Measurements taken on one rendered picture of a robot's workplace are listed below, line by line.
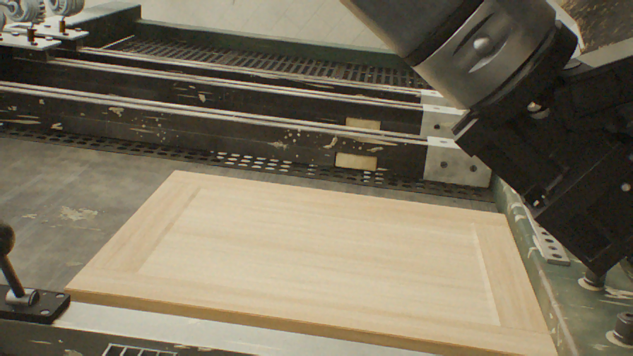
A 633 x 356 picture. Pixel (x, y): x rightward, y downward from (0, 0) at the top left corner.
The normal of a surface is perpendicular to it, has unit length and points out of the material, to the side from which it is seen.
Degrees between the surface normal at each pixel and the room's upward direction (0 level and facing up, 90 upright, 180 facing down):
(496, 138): 90
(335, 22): 90
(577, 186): 90
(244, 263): 55
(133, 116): 90
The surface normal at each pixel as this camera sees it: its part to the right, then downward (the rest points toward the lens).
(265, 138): -0.11, 0.33
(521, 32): 0.22, -0.05
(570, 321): 0.11, -0.94
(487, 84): -0.35, 0.57
